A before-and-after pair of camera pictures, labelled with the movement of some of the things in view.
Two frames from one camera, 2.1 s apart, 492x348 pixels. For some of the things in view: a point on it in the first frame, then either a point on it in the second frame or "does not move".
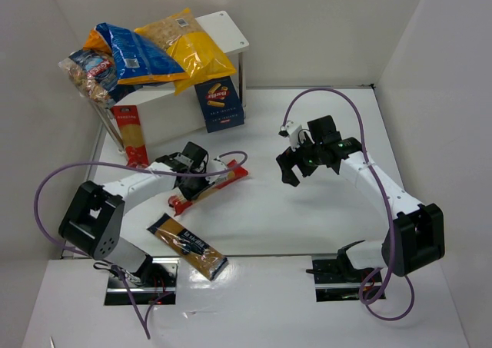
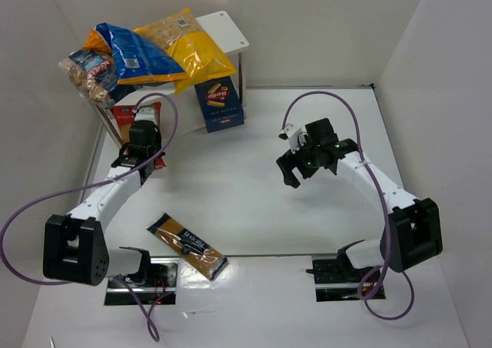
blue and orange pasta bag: [135, 60] does not move
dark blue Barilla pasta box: [220, 104] does not move
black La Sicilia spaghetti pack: [190, 245] does not move
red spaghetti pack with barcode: [178, 203] → [158, 162]
